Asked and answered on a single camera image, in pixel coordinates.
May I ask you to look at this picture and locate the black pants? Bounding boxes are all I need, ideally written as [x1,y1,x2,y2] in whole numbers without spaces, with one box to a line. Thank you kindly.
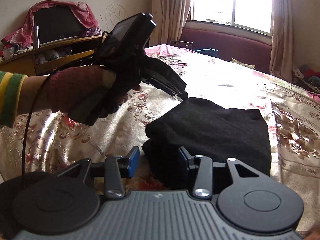
[142,98,271,189]

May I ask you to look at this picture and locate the striped sleeve left forearm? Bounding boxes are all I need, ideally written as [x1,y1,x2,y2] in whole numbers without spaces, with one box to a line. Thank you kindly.
[0,70,60,129]

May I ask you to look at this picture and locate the left hand red glove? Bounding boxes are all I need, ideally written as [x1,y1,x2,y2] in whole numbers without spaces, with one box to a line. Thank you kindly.
[46,64,142,119]

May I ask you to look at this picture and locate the left beige curtain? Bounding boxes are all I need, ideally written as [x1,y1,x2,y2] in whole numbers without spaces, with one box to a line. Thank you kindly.
[150,0,191,46]

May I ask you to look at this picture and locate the beige curtain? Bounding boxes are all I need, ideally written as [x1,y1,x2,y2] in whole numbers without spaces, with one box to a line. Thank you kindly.
[150,0,191,46]
[270,0,293,82]

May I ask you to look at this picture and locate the black television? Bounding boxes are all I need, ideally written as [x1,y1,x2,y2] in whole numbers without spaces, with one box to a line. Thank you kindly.
[33,5,85,45]

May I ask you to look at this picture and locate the floral satin bedspread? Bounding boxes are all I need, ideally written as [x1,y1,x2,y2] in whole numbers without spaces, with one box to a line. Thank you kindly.
[1,45,319,231]

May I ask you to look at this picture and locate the wooden tv cabinet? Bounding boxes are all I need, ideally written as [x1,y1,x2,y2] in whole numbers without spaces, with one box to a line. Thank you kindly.
[1,35,101,76]

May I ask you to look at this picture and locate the silver thermos bottle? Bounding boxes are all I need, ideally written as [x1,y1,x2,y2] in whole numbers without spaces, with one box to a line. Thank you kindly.
[32,25,40,49]

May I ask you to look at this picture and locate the blue cloth on sofa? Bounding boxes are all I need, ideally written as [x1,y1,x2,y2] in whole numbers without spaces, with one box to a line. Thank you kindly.
[195,48,219,57]

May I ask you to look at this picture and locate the pink cloth on television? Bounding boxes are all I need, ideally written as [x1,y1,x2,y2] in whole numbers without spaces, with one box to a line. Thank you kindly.
[1,0,101,48]

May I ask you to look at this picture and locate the maroon sofa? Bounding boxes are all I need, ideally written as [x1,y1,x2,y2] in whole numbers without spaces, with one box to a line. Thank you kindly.
[180,28,271,74]

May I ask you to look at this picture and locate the yellow cloth on sofa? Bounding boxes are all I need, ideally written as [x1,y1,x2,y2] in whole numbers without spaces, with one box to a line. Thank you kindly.
[231,58,255,69]

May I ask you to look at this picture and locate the right beige curtain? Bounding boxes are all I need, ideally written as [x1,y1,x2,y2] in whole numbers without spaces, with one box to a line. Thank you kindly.
[270,0,293,82]

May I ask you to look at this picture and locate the cluttered nightstand clothes pile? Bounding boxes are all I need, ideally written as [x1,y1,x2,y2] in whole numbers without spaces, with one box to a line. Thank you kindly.
[293,64,319,94]

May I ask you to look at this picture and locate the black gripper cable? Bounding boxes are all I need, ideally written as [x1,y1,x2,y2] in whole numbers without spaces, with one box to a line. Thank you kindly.
[21,30,110,176]

